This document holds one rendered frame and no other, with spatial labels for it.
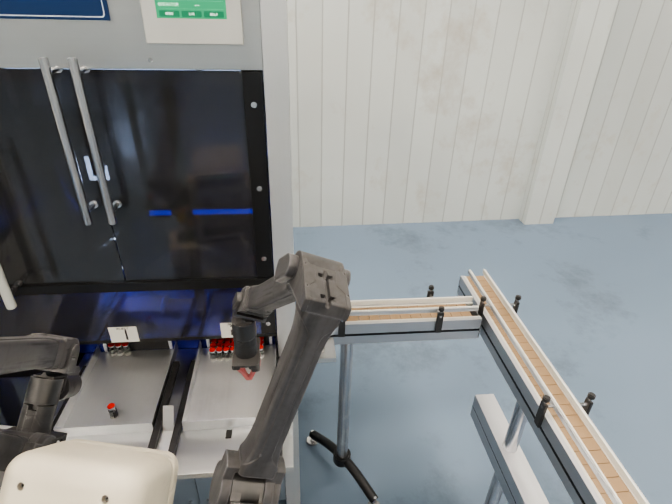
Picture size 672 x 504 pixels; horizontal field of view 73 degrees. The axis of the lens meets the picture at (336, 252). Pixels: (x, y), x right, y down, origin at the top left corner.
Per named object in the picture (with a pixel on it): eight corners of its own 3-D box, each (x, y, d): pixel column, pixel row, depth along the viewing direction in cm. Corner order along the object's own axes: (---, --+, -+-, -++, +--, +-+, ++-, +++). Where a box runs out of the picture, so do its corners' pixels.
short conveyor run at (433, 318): (295, 349, 165) (294, 314, 157) (295, 322, 178) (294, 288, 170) (479, 341, 171) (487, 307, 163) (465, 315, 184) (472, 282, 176)
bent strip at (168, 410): (166, 419, 132) (162, 405, 129) (176, 418, 133) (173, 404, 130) (153, 463, 120) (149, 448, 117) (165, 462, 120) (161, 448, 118)
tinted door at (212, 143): (126, 280, 135) (74, 67, 106) (273, 275, 139) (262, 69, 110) (126, 281, 135) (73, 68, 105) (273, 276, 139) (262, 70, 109)
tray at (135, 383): (100, 352, 156) (97, 344, 154) (178, 349, 158) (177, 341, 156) (56, 437, 126) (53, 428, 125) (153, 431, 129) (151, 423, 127)
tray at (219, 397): (201, 348, 158) (199, 341, 157) (276, 344, 161) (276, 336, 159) (183, 430, 129) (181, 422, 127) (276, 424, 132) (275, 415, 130)
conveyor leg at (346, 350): (331, 453, 215) (334, 326, 177) (350, 452, 216) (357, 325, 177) (332, 471, 207) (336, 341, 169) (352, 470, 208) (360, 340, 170)
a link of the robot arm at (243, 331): (230, 324, 107) (255, 322, 108) (230, 306, 113) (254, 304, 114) (233, 346, 110) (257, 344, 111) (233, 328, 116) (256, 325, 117)
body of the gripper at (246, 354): (260, 342, 121) (259, 320, 117) (258, 370, 112) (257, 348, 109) (235, 343, 120) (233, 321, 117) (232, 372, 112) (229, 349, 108)
